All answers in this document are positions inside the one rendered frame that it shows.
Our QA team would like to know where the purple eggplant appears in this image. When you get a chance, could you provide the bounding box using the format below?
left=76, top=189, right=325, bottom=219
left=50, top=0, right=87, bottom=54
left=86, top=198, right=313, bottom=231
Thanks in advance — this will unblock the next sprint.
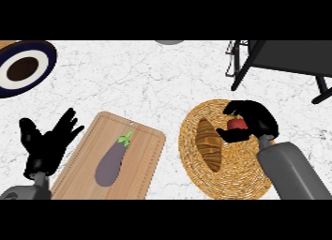
left=95, top=130, right=135, bottom=188

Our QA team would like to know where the dark blue white plate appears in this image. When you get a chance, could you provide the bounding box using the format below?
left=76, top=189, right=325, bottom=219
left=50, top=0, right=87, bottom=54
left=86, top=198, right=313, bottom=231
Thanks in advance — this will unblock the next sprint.
left=0, top=40, right=59, bottom=99

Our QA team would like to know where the wooden cutting board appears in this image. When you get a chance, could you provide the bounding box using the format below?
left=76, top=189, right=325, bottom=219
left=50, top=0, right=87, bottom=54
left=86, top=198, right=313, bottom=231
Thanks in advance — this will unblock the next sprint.
left=50, top=111, right=167, bottom=201

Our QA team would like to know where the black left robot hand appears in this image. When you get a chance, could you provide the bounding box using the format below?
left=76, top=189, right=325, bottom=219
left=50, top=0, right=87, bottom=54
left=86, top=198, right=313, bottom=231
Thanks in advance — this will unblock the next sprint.
left=18, top=107, right=86, bottom=181

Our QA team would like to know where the woven wicker placemat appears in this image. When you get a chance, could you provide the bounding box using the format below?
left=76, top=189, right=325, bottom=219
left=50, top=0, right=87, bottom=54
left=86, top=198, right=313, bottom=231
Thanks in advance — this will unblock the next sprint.
left=178, top=98, right=278, bottom=201

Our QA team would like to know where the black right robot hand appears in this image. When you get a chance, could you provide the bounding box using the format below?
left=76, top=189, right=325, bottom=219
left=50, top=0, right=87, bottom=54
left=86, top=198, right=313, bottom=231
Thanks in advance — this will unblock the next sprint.
left=214, top=99, right=281, bottom=144

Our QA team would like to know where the grey round object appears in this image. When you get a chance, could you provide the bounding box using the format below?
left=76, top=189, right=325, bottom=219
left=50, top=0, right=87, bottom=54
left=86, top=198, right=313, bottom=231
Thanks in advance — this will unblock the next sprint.
left=154, top=39, right=186, bottom=46

